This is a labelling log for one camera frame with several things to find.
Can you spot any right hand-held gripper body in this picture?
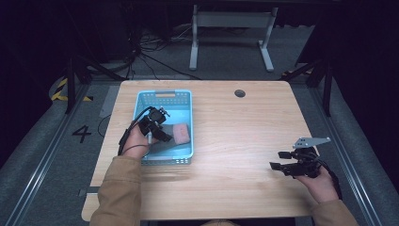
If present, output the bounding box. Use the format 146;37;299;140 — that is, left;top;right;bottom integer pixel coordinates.
283;137;332;179

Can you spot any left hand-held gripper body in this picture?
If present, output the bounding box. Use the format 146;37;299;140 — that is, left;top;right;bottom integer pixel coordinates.
137;106;170;137

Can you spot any grey glove with pink cuff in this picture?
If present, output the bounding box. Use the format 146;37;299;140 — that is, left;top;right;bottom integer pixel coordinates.
150;122;192;155

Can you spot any light blue plastic basket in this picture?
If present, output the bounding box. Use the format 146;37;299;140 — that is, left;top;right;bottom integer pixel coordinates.
133;89;195;166

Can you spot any person's left hand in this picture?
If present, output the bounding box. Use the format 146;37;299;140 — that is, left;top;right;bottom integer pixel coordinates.
121;125;158;160

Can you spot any person's right hand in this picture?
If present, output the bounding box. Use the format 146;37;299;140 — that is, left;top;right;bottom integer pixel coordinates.
295;168;341;204

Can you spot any black metal stand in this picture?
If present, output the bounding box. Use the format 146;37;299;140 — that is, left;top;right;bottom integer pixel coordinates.
281;59;334;118
64;56;126;115

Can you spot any person's lap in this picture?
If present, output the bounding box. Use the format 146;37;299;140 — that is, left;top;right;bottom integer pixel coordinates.
200;219;241;226

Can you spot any small grey floor tape strip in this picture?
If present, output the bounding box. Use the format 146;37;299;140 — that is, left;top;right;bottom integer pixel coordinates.
77;186;102;198

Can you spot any right hand-held gripper black cable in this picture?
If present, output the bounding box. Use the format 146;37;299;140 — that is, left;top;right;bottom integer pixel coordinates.
313;153;343;202

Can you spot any aluminium floor rail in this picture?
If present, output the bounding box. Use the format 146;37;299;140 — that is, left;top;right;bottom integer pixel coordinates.
3;83;93;226
309;86;384;226

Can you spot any bundle of black floor cables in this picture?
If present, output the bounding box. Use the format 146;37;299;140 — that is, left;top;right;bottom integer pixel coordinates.
123;23;201;81

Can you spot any white metal table frame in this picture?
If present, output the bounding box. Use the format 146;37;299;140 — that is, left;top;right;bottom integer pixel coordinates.
188;4;279;73

